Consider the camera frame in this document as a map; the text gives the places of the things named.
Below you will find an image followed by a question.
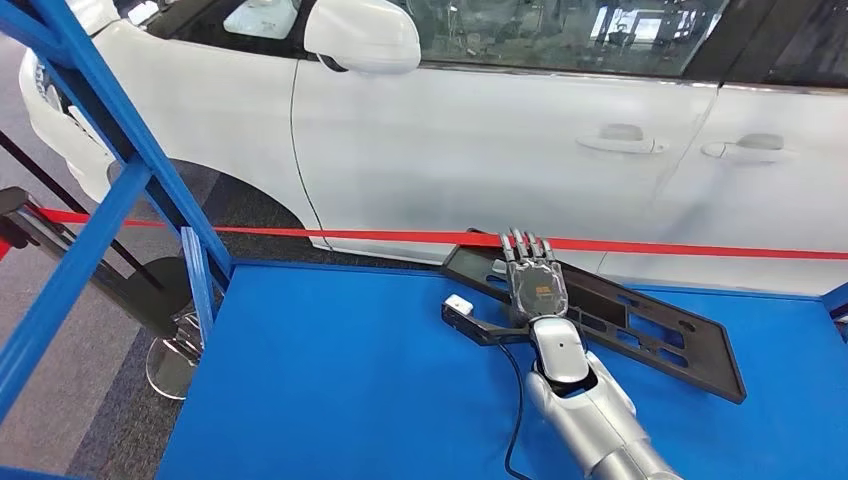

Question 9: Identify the white car side mirror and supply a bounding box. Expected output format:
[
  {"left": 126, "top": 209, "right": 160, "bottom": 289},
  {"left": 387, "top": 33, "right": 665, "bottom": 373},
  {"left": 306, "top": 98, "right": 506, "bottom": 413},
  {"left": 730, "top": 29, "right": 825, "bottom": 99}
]
[{"left": 303, "top": 0, "right": 423, "bottom": 75}]

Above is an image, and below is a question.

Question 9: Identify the blue metal shelf rack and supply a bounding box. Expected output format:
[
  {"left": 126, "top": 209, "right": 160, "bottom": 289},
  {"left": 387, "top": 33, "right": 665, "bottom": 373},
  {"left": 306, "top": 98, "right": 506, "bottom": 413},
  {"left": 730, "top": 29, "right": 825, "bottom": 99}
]
[{"left": 0, "top": 0, "right": 848, "bottom": 480}]

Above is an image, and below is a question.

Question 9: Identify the white car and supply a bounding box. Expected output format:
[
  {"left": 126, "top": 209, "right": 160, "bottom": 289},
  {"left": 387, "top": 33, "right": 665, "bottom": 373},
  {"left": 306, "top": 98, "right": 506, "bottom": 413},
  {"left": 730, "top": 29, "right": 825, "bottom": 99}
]
[{"left": 18, "top": 0, "right": 848, "bottom": 297}]

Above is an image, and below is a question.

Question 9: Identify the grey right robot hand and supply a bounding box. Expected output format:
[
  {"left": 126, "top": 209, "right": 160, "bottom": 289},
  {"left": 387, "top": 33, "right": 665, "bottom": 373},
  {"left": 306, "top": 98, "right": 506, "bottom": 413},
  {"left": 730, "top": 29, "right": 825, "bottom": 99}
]
[{"left": 491, "top": 228, "right": 570, "bottom": 326}]

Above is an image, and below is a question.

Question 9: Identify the black plastic plate frame part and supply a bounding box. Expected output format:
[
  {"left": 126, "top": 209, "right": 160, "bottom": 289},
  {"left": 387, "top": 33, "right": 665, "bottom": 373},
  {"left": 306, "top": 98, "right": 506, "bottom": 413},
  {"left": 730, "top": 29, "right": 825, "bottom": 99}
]
[{"left": 440, "top": 228, "right": 748, "bottom": 405}]

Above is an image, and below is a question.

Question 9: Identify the long red barrier belt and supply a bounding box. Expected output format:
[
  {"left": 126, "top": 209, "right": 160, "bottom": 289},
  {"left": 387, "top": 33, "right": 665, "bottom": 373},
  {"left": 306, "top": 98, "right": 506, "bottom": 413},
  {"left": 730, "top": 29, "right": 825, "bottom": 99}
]
[{"left": 36, "top": 207, "right": 848, "bottom": 262}]

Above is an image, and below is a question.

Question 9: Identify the chrome stanchion post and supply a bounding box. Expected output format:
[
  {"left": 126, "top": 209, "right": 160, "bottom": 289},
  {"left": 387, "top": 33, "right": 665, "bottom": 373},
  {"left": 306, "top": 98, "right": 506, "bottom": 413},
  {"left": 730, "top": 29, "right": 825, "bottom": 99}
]
[{"left": 0, "top": 186, "right": 203, "bottom": 401}]

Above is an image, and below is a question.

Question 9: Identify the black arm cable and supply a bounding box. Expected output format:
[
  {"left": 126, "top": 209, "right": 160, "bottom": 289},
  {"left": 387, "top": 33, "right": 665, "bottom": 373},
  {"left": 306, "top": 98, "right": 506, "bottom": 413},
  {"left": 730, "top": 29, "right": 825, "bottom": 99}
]
[{"left": 496, "top": 341, "right": 533, "bottom": 480}]

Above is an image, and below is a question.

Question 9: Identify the black stanchion post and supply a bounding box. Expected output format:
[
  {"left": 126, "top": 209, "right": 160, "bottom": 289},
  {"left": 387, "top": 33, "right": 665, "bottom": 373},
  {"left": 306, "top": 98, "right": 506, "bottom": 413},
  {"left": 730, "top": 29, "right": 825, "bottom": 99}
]
[{"left": 0, "top": 130, "right": 195, "bottom": 333}]

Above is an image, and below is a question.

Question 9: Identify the black camera bracket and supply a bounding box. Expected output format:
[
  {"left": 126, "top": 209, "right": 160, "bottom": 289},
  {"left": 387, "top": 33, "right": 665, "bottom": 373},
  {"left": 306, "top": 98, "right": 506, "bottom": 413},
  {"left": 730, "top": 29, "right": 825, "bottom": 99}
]
[{"left": 441, "top": 304, "right": 531, "bottom": 348}]

